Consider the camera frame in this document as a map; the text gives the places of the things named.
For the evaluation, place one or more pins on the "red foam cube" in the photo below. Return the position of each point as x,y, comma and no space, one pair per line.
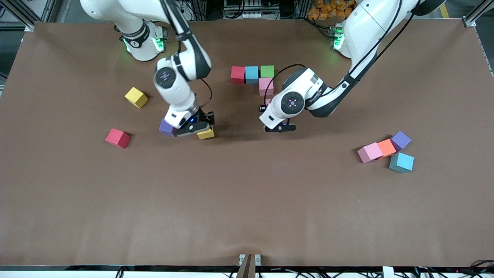
238,74
117,137

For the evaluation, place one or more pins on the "metal table edge bracket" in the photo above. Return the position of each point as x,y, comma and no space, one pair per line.
242,258

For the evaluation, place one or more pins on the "yellow foam cube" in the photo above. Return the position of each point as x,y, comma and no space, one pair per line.
206,134
136,96

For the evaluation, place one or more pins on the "green foam cube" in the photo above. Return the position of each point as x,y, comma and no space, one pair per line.
267,71

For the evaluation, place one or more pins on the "bag of orange items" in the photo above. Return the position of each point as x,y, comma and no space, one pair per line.
322,9

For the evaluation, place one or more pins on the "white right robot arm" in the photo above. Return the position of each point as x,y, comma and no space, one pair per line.
173,85

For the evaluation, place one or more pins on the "pink foam cube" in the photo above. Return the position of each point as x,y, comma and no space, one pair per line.
266,85
369,152
268,101

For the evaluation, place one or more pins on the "blue foam cube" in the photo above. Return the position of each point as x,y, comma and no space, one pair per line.
252,74
401,162

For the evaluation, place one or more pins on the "purple foam cube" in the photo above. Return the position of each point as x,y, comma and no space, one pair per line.
400,139
166,128

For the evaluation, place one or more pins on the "orange foam cube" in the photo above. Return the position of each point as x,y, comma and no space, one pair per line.
387,147

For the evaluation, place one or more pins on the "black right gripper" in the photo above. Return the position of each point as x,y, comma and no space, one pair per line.
202,118

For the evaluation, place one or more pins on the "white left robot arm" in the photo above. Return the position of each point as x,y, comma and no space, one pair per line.
366,23

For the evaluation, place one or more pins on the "small white power strip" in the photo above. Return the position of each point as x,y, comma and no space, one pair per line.
252,15

